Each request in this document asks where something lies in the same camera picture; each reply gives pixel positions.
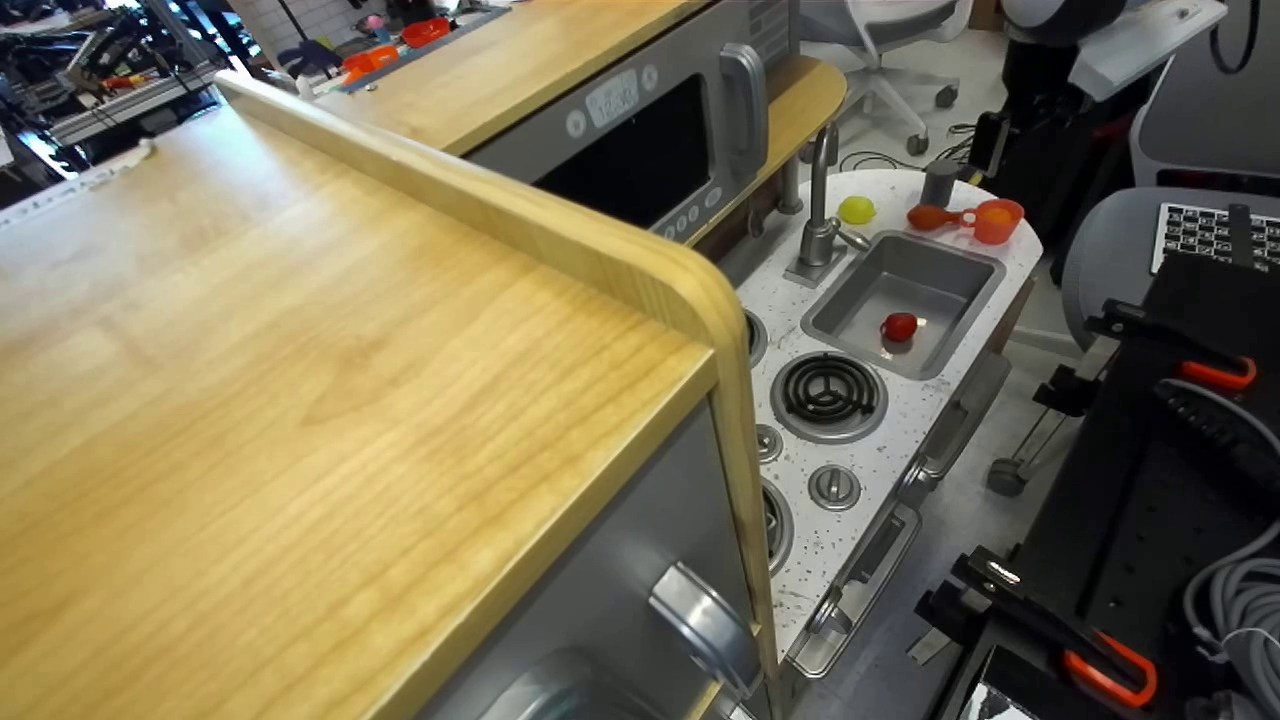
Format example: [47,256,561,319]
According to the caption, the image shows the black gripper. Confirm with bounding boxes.
[1000,41,1151,215]

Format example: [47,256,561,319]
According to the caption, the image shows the orange mug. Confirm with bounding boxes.
[967,198,1030,247]

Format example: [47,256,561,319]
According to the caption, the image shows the silver sink basin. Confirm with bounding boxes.
[802,233,1008,383]

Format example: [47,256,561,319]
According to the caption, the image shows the red ball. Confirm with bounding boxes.
[876,309,923,356]

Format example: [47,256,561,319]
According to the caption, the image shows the grey round table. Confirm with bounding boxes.
[1056,184,1280,356]

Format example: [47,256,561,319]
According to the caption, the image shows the grey round toy lid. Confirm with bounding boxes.
[918,148,967,211]

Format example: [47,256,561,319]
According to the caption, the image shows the small orange scoop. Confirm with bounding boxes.
[906,201,984,240]

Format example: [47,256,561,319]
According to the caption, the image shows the checkered calibration board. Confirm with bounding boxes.
[1147,198,1280,281]

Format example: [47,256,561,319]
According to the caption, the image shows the white office chair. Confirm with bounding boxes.
[797,0,967,162]

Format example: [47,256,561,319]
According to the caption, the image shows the dark chair caster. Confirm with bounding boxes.
[984,456,1037,501]
[1030,366,1101,420]

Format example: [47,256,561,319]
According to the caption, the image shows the silver toy faucet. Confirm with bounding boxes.
[793,121,861,283]

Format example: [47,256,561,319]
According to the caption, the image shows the orange and black clamp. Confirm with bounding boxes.
[1094,297,1265,402]
[918,539,1166,715]

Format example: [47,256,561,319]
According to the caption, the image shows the black coil stove burner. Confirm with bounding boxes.
[768,350,892,444]
[759,479,802,581]
[735,304,778,371]

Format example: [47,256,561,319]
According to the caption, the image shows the black perforated base board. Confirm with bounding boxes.
[932,251,1280,720]

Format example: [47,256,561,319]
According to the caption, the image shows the silver toy microwave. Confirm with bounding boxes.
[466,0,806,251]

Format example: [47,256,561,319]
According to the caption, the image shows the silver round dial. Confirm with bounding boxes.
[645,557,765,701]

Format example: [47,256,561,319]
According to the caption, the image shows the red toy bowl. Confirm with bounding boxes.
[338,44,404,84]

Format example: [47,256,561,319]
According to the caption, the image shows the silver cabinet door handle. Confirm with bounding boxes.
[900,381,990,498]

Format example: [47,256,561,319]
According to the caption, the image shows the silver oven door handle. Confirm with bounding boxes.
[797,501,928,677]

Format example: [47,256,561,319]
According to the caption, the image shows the grey cable bundle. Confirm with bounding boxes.
[1176,518,1280,720]

